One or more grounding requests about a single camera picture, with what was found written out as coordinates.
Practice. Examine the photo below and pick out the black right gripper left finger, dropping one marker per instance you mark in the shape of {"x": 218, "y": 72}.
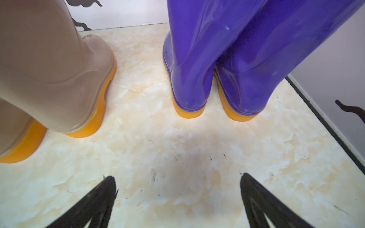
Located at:
{"x": 93, "y": 210}

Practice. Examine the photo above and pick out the purple rain boot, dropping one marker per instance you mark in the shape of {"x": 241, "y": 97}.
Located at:
{"x": 200, "y": 31}
{"x": 278, "y": 38}

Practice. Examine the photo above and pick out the beige rain boot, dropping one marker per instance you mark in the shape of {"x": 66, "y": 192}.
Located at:
{"x": 21, "y": 134}
{"x": 51, "y": 72}

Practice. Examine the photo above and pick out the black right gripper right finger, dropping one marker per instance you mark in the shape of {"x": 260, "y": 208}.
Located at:
{"x": 261, "y": 205}

